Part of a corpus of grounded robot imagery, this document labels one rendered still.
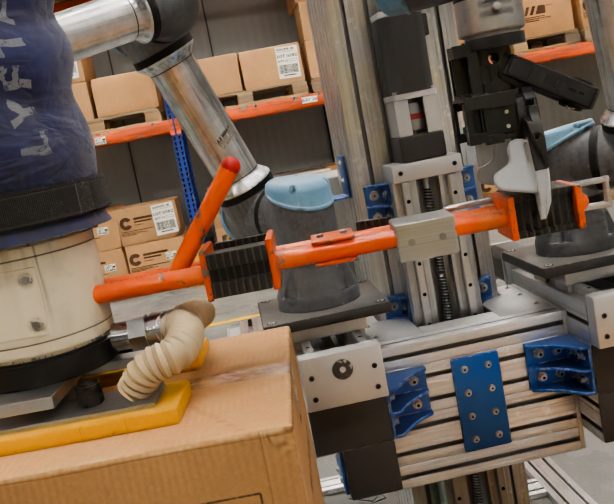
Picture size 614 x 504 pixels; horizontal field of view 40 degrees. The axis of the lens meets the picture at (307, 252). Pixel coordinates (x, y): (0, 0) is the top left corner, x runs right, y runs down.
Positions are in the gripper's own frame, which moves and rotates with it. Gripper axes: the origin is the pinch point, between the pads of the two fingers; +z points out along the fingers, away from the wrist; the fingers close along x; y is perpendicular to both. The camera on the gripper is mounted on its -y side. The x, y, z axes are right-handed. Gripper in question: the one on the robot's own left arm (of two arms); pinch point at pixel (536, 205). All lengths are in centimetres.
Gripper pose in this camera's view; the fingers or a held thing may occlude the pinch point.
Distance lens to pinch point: 101.2
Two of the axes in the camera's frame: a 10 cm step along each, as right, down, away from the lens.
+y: -9.8, 1.9, 0.2
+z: 1.9, 9.7, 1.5
